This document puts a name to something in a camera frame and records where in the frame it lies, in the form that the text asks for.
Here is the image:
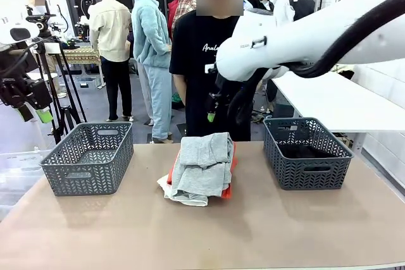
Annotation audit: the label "mannequin in white shirt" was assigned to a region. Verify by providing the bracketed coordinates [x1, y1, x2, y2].
[273, 0, 297, 27]

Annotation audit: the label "clear plastic storage box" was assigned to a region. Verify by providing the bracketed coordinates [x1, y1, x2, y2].
[0, 149, 53, 220]

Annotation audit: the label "white t-shirt with black print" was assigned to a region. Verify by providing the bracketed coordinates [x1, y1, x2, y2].
[157, 173, 209, 207]

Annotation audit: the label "orange hoodie with yellow print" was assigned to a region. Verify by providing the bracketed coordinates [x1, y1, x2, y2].
[166, 142, 237, 200]

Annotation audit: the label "grey sweatshirt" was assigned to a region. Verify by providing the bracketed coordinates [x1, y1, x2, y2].
[170, 132, 235, 200]

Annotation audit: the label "person's right forearm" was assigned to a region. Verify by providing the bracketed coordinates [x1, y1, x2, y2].
[173, 73, 188, 106]

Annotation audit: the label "mannequin in cream shirt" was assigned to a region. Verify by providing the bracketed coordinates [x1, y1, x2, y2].
[89, 0, 134, 122]

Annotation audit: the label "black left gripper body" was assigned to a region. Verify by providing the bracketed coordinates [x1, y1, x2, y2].
[0, 69, 53, 110]

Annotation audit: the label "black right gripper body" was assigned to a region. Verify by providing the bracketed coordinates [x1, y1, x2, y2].
[205, 72, 243, 116]

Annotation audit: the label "person in black t-shirt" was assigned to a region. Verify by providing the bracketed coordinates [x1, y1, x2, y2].
[169, 0, 254, 142]

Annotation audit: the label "black shorts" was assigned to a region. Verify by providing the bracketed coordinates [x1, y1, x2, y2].
[278, 144, 337, 173]

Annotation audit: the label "grey plastic lattice basket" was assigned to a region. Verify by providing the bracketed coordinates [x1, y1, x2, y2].
[263, 117, 354, 191]
[40, 121, 135, 197]

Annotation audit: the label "white table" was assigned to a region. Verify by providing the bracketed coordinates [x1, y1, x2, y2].
[271, 70, 405, 133]

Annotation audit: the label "black camera tripod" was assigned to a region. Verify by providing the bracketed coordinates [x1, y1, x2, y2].
[25, 13, 88, 144]

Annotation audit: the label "mannequin in blue fleece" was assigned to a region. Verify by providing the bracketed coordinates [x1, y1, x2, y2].
[131, 0, 174, 144]

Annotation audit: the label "mannequin in plaid shirt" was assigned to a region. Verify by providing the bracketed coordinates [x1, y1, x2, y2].
[167, 0, 197, 42]

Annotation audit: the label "table with patterned cloth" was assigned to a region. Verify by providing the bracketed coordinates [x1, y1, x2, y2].
[52, 47, 107, 90]

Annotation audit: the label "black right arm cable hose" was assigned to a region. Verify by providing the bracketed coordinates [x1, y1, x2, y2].
[227, 0, 405, 125]

